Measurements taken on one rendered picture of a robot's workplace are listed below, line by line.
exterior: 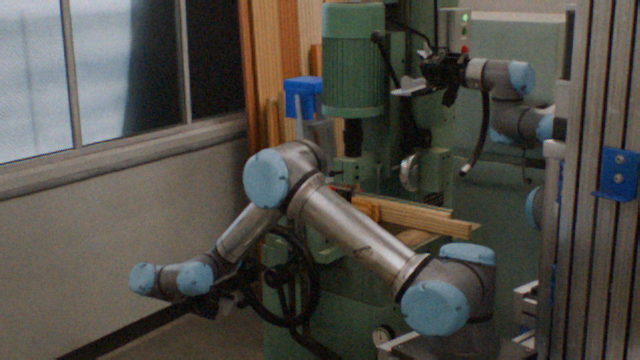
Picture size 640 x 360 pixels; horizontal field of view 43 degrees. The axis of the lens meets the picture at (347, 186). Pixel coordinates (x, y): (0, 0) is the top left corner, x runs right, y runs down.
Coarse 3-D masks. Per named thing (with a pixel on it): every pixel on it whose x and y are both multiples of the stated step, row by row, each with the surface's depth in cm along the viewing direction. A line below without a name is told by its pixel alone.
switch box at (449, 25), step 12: (444, 12) 237; (456, 12) 235; (468, 12) 240; (444, 24) 237; (456, 24) 236; (468, 24) 241; (444, 36) 238; (456, 36) 237; (468, 36) 243; (456, 48) 238; (468, 48) 244
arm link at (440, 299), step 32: (256, 160) 162; (288, 160) 163; (256, 192) 164; (288, 192) 161; (320, 192) 162; (320, 224) 161; (352, 224) 159; (352, 256) 160; (384, 256) 156; (416, 256) 157; (416, 288) 151; (448, 288) 150; (480, 288) 159; (416, 320) 153; (448, 320) 150
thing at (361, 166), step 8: (368, 152) 240; (376, 152) 239; (336, 160) 232; (344, 160) 230; (352, 160) 230; (360, 160) 231; (368, 160) 235; (376, 160) 238; (336, 168) 232; (344, 168) 231; (352, 168) 229; (360, 168) 232; (368, 168) 235; (336, 176) 233; (344, 176) 231; (352, 176) 230; (360, 176) 233; (368, 176) 236; (376, 176) 239; (352, 184) 230
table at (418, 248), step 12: (384, 228) 225; (396, 228) 225; (408, 228) 225; (276, 240) 224; (432, 240) 216; (444, 240) 221; (312, 252) 216; (324, 252) 215; (336, 252) 217; (420, 252) 211; (432, 252) 217
